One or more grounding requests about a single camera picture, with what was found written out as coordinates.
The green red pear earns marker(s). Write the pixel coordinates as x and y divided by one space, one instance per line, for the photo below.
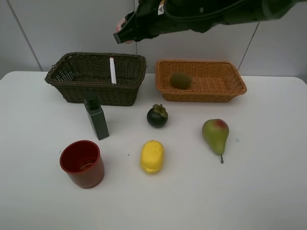
215 132

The yellow soap box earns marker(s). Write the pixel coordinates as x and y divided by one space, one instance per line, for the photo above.
152 157

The white pink marker pen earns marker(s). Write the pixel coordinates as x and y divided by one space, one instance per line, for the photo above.
112 71

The orange wicker basket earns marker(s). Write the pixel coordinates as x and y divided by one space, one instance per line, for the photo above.
211 81

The brown kiwi fruit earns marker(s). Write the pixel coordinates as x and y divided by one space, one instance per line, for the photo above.
180 80

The pink soap bottle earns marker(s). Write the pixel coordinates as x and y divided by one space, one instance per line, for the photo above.
123 30

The dark brown wicker basket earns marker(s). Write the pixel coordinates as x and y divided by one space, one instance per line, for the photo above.
79 72

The red plastic cup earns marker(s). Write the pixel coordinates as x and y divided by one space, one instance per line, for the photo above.
83 163

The dark green square bottle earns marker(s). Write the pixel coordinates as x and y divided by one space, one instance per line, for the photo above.
96 115

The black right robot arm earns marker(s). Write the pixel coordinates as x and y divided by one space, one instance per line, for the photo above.
229 12

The dark mangosteen fruit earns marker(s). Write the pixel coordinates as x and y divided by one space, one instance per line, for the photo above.
157 116

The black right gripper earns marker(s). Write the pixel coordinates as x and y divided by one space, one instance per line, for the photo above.
156 17

